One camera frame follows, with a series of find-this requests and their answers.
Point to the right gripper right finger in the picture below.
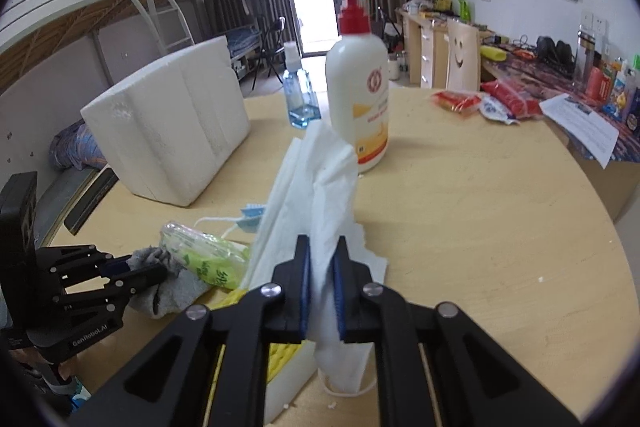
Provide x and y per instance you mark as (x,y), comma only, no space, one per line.
(436,366)

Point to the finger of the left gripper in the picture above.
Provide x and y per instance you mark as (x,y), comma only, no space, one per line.
(113,295)
(70,265)

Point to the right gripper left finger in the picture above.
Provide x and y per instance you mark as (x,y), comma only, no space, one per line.
(209,367)

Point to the yellow foam net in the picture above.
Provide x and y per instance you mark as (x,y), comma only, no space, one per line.
(279,356)

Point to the grey cloth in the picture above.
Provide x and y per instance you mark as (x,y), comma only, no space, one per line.
(180,289)

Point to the green tissue pack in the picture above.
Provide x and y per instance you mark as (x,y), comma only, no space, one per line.
(214,260)

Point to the blue face mask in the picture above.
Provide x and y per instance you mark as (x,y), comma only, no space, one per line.
(248,220)

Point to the white paper tissue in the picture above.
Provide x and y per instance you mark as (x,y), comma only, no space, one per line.
(313,195)

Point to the left hand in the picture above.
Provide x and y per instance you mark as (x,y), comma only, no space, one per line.
(57,378)

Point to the blue plaid quilt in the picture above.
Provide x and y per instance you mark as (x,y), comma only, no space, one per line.
(75,147)

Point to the white foam box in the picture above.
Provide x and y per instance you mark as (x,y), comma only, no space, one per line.
(168,128)

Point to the metal bunk bed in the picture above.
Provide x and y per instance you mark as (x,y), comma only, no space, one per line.
(48,74)

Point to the white blue snack packet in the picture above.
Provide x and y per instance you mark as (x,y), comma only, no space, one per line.
(494,110)

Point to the red snack packet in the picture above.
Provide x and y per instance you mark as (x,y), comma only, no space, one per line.
(460,103)

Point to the blue spray bottle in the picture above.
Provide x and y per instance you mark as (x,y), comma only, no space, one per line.
(300,98)

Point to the red snack bag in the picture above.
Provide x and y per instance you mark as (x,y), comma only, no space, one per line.
(514,96)

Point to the printed paper sheet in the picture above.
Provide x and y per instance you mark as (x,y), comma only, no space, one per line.
(595,133)

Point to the blue folded bedding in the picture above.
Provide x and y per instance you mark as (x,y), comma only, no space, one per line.
(242,40)

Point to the black folding chair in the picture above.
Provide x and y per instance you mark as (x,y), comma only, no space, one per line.
(271,48)

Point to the white lotion pump bottle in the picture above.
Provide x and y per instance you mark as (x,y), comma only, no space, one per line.
(357,84)

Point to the wooden smiley chair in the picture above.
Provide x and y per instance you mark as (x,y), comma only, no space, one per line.
(463,69)

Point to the white kettle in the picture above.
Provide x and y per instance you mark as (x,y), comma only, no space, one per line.
(393,67)

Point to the yellow object on desk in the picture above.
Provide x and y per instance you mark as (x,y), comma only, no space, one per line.
(492,53)

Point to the wooden desk with drawers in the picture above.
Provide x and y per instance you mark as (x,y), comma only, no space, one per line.
(427,47)

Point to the black headphones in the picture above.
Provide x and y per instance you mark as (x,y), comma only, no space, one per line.
(557,55)

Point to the steel water bottle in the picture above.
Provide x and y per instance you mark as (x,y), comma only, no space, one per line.
(586,46)

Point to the green box on desk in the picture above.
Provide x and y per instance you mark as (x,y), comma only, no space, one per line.
(464,11)

